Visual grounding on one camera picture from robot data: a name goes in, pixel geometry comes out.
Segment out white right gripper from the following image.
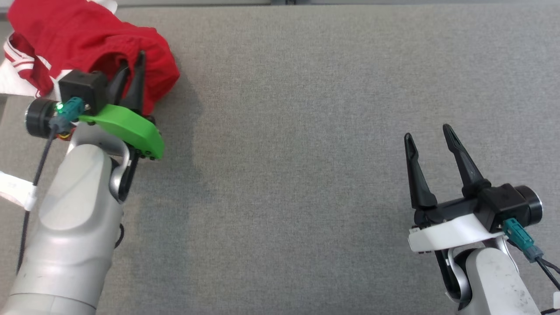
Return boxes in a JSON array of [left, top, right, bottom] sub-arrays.
[[404, 124, 508, 254]]

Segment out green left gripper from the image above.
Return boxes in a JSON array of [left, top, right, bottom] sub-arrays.
[[78, 50, 165, 161]]

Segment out red shirt white sleeves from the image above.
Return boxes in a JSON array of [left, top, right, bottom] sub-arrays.
[[0, 0, 132, 98]]

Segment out grey fabric sofa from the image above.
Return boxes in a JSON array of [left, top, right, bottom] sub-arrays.
[[0, 3, 560, 315]]

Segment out left arm cable teal plug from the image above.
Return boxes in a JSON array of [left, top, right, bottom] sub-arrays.
[[17, 97, 84, 274]]

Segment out white cable label tag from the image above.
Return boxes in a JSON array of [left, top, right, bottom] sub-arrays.
[[0, 171, 38, 211]]

